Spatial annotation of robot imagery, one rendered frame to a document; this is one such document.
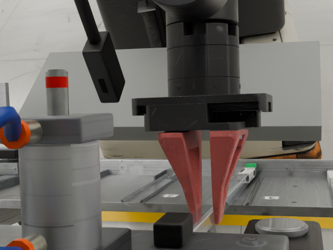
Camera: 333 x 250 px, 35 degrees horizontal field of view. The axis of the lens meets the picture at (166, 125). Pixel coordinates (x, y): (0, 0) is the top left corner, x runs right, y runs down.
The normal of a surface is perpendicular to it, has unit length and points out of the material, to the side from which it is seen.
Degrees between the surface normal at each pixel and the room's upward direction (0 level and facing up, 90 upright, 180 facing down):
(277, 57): 0
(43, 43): 0
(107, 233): 43
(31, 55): 0
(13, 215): 90
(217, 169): 66
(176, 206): 47
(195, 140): 86
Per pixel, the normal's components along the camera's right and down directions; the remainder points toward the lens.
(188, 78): -0.47, 0.03
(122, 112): -0.19, -0.69
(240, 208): -0.25, 0.06
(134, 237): -0.03, -1.00
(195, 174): -0.26, -0.34
